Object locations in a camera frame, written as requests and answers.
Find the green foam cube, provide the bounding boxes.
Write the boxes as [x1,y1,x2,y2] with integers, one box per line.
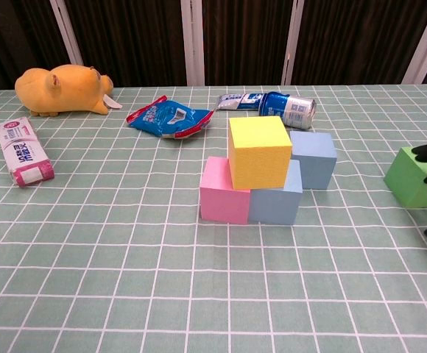
[383,146,427,210]

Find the blue foam cube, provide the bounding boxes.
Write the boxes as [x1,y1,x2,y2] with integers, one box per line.
[248,160,303,226]
[289,131,338,190]

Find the yellow foam cube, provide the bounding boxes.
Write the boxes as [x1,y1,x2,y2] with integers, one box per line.
[227,115,293,191]

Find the blue white drink can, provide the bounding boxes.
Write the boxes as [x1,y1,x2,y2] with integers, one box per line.
[258,91,317,131]

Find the blue white sachet wrapper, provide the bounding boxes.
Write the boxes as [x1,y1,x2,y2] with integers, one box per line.
[217,92,267,111]

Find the pink foam cube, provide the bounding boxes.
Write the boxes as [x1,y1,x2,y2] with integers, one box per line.
[199,156,252,224]

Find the blue snack bag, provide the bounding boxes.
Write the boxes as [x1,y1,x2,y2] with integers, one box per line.
[126,95,214,140]

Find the dark brown curtain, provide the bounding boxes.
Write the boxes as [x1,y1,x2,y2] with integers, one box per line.
[0,0,427,91]

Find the green checked tablecloth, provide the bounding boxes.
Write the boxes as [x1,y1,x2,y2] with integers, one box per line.
[0,83,427,353]

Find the yellow capybara plush toy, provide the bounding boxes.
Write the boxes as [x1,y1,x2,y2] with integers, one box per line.
[14,64,123,118]

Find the pink white toothpaste box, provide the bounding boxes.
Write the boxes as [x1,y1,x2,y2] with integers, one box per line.
[0,116,55,188]

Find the white frame post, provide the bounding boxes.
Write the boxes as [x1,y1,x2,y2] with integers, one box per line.
[180,0,205,88]
[400,0,427,85]
[281,0,305,86]
[49,0,85,65]

